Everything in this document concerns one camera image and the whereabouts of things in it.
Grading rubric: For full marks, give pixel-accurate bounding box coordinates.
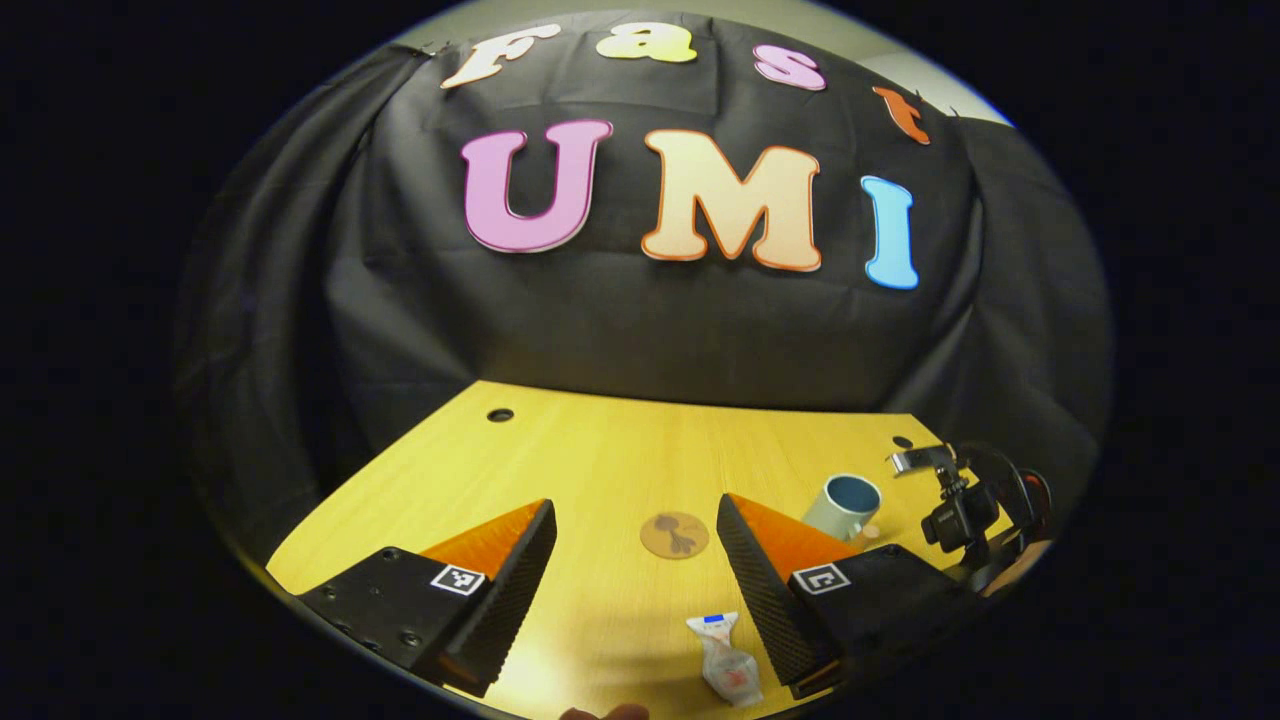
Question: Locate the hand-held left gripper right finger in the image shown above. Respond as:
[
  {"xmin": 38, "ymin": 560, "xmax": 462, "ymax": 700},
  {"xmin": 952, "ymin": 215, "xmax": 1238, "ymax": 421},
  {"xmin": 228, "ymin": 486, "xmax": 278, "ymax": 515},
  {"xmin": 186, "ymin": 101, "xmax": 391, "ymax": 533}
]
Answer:
[{"xmin": 716, "ymin": 493, "xmax": 986, "ymax": 701}]

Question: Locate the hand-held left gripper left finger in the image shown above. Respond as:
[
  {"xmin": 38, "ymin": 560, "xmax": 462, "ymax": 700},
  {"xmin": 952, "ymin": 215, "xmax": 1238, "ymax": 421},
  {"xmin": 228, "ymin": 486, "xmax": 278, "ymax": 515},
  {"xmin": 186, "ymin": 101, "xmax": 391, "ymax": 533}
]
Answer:
[{"xmin": 298, "ymin": 499, "xmax": 558, "ymax": 699}]

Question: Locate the pale green cup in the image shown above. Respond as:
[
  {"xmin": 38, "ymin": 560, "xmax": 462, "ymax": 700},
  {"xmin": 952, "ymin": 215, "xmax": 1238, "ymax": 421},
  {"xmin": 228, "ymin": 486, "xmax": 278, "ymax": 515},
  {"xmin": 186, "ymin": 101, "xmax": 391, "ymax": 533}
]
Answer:
[{"xmin": 802, "ymin": 473, "xmax": 884, "ymax": 542}]

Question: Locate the round brown coaster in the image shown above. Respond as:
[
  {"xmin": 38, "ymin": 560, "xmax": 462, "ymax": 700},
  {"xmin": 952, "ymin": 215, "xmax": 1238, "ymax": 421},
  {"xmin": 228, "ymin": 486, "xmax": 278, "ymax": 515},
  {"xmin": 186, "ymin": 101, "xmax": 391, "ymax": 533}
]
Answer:
[{"xmin": 640, "ymin": 511, "xmax": 711, "ymax": 560}]

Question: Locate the yellow wooden desktop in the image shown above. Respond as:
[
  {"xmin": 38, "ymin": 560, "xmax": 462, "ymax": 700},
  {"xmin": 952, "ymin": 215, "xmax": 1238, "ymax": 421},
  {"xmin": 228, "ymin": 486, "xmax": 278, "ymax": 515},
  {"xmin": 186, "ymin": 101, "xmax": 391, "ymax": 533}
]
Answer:
[{"xmin": 265, "ymin": 380, "xmax": 1001, "ymax": 720}]

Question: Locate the black backdrop cloth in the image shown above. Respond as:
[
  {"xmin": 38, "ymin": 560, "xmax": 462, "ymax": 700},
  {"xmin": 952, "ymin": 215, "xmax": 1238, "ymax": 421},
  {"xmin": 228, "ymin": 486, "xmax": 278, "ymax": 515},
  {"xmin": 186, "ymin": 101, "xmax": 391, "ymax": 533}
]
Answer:
[{"xmin": 175, "ymin": 10, "xmax": 1116, "ymax": 561}]

